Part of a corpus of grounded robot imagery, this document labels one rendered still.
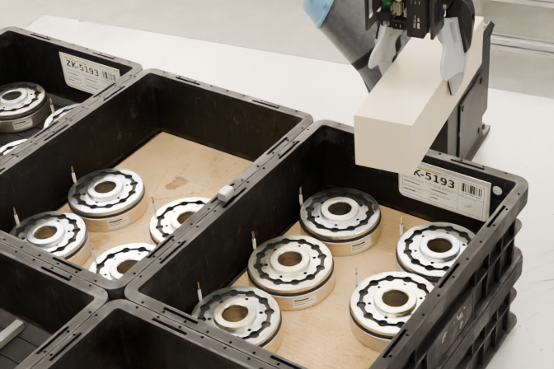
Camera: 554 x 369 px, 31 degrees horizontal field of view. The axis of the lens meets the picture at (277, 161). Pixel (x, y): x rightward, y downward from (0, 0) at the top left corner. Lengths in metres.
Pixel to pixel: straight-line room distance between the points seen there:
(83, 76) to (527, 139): 0.72
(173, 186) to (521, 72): 2.04
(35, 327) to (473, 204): 0.55
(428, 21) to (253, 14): 2.75
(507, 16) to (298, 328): 2.59
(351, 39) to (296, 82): 0.38
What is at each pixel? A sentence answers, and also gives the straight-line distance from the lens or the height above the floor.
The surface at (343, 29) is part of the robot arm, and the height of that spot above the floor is 0.95.
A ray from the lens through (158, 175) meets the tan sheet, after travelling 1.44.
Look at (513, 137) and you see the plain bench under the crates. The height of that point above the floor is 0.70.
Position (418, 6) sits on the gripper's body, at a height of 1.21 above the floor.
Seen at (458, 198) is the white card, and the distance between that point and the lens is 1.27.
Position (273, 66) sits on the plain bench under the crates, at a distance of 1.94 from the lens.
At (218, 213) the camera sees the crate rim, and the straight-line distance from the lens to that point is 1.18.
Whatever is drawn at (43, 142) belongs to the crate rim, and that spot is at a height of 0.93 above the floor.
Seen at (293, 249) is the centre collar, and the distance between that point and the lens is 1.22.
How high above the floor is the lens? 1.64
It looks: 34 degrees down
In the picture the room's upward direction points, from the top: 5 degrees counter-clockwise
